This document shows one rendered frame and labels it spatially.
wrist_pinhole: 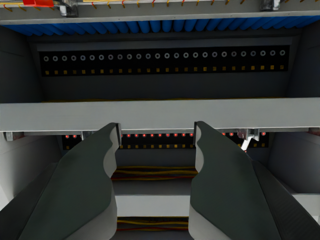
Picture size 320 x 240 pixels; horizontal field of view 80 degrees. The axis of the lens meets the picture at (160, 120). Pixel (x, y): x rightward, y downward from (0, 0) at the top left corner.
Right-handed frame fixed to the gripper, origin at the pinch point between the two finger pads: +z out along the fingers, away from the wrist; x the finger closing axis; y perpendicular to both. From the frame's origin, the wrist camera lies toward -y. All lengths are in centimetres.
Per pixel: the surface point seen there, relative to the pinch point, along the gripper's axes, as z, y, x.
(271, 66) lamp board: 31.2, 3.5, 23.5
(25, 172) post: 20.3, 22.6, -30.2
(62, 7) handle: 16.8, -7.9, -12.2
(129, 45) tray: 32.6, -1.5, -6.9
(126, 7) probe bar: 20.5, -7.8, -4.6
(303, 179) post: 20.8, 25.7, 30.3
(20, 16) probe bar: 20.2, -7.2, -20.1
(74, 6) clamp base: 18.0, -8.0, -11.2
